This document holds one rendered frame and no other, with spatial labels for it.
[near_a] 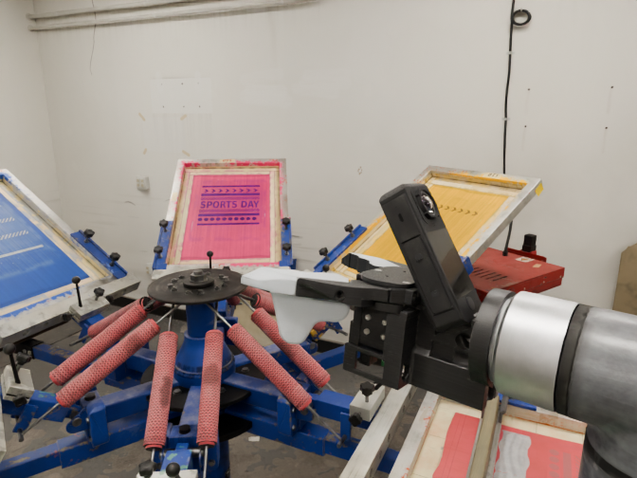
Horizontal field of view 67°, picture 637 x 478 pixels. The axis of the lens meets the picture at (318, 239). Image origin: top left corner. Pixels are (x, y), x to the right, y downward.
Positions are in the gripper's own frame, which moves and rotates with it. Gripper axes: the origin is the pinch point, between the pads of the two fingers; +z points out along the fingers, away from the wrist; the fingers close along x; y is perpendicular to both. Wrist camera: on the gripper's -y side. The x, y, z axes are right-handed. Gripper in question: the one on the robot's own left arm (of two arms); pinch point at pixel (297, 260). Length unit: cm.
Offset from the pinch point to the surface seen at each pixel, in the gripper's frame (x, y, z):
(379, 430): 67, 55, 24
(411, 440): 75, 59, 19
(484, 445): 74, 52, 0
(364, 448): 59, 56, 23
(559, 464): 94, 60, -13
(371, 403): 70, 51, 29
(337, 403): 69, 55, 39
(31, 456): 16, 74, 99
